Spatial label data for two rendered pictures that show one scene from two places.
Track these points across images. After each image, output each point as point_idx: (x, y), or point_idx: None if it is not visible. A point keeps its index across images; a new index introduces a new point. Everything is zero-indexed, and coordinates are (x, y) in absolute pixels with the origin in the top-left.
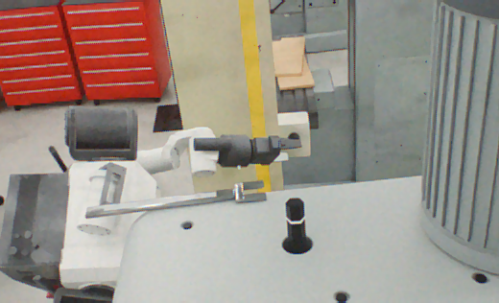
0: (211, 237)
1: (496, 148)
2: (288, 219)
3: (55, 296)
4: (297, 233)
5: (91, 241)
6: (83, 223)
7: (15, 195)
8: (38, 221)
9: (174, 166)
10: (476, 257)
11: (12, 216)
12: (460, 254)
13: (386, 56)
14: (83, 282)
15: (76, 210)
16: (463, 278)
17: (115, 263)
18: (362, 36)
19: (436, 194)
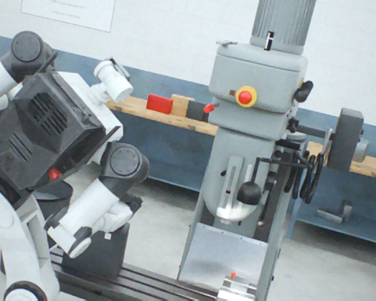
0: (253, 49)
1: (306, 9)
2: (270, 38)
3: (117, 142)
4: (271, 44)
5: (101, 112)
6: (129, 87)
7: (52, 86)
8: (75, 102)
9: (7, 104)
10: (295, 49)
11: (62, 99)
12: (290, 49)
13: None
14: (111, 138)
15: (82, 96)
16: (296, 54)
17: (118, 124)
18: None
19: (282, 31)
